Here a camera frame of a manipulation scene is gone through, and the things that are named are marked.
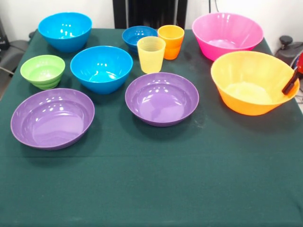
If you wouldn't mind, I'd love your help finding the dark green tablecloth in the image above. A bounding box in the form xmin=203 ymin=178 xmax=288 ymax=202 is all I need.
xmin=0 ymin=28 xmax=303 ymax=227

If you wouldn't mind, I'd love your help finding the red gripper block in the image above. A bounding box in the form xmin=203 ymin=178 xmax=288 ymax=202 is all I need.
xmin=281 ymin=52 xmax=303 ymax=96

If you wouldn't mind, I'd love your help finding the large pink bowl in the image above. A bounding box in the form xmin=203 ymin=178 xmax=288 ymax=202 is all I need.
xmin=191 ymin=12 xmax=264 ymax=62

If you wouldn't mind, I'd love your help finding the purple shallow bowl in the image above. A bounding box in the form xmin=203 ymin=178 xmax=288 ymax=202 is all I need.
xmin=10 ymin=88 xmax=96 ymax=151
xmin=125 ymin=72 xmax=200 ymax=128

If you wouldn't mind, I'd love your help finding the small green bowl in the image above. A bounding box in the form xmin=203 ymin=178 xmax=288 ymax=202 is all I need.
xmin=20 ymin=54 xmax=66 ymax=90

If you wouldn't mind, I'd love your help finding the large orange bowl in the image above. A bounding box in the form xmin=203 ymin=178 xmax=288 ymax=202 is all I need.
xmin=210 ymin=51 xmax=301 ymax=116

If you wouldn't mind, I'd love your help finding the yellow cup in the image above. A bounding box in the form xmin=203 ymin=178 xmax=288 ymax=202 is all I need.
xmin=136 ymin=36 xmax=167 ymax=74

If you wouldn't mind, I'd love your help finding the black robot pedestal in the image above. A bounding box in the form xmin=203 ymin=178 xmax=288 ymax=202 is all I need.
xmin=113 ymin=0 xmax=188 ymax=29

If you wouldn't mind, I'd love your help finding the orange cup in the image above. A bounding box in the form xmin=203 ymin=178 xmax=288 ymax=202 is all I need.
xmin=157 ymin=25 xmax=185 ymax=61

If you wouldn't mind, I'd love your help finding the small dark blue bowl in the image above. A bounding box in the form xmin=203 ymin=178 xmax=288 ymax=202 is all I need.
xmin=122 ymin=25 xmax=159 ymax=53

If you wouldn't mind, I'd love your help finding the light blue bowl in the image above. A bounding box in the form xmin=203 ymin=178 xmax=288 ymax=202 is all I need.
xmin=70 ymin=45 xmax=134 ymax=95
xmin=37 ymin=12 xmax=93 ymax=53

